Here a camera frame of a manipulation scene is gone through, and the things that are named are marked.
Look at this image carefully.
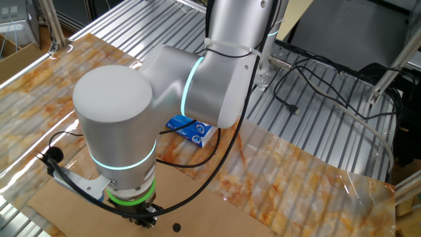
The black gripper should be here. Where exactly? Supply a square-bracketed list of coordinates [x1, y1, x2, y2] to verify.
[110, 197, 164, 229]

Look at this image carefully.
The wooden block pile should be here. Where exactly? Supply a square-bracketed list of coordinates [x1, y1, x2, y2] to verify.
[394, 194, 421, 237]

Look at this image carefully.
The brown cardboard sheet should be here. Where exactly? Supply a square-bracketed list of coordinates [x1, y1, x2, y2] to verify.
[27, 154, 276, 237]

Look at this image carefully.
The blue white tissue pack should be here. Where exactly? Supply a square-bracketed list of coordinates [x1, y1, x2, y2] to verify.
[165, 114, 218, 148]

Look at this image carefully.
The marble pattern plastic mat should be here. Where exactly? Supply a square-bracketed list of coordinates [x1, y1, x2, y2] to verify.
[0, 32, 397, 237]

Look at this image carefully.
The white zip tie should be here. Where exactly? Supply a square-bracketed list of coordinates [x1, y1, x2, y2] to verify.
[203, 38, 264, 61]

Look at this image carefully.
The open cardboard box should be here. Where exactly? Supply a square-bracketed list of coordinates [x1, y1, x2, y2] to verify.
[0, 34, 43, 84]

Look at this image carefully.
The grey device box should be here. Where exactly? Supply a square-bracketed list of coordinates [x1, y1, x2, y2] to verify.
[0, 0, 40, 47]

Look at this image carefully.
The beige board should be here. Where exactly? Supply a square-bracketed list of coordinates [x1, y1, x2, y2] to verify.
[279, 0, 313, 41]

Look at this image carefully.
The grey cabinet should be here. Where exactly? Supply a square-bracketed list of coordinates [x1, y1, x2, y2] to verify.
[289, 0, 412, 72]

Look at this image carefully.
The thin black cable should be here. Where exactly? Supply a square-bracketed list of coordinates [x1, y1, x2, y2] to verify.
[48, 120, 222, 169]

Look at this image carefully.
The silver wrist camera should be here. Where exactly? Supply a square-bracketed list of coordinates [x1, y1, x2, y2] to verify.
[52, 165, 112, 202]

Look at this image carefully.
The thick black cable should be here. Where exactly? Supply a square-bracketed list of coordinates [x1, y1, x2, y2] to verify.
[41, 0, 280, 219]

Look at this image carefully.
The black usb cable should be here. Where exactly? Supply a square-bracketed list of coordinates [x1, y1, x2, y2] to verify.
[272, 39, 401, 121]

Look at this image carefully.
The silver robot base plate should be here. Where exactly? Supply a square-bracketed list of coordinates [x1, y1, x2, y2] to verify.
[253, 49, 292, 89]

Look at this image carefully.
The grey cable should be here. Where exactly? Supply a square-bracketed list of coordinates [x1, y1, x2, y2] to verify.
[305, 78, 395, 172]

